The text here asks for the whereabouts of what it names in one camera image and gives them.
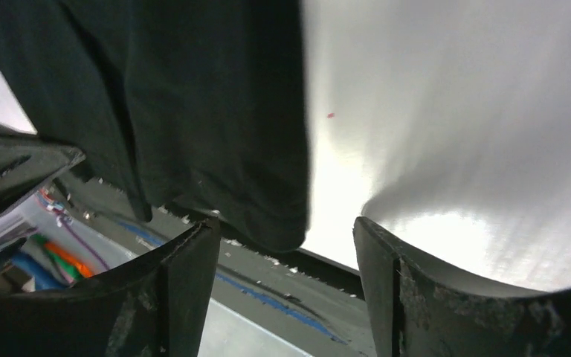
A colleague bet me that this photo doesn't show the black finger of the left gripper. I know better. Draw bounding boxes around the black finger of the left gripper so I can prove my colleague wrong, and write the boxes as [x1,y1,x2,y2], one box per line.
[0,124,85,216]

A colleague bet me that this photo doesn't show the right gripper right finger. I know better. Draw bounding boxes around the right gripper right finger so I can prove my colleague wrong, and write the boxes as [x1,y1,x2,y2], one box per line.
[353,217,571,357]

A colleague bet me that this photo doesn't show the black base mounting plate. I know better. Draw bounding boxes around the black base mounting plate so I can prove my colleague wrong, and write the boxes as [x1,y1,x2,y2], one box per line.
[47,174,375,356]

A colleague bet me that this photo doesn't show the black t-shirt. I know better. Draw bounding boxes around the black t-shirt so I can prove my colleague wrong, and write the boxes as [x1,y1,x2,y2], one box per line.
[0,1,309,253]

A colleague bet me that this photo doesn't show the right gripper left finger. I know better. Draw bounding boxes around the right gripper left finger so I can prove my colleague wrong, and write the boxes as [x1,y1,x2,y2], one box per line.
[0,219,221,357]

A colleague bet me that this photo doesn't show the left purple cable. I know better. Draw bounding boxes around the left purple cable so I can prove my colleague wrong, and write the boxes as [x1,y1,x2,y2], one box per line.
[0,216,112,272]

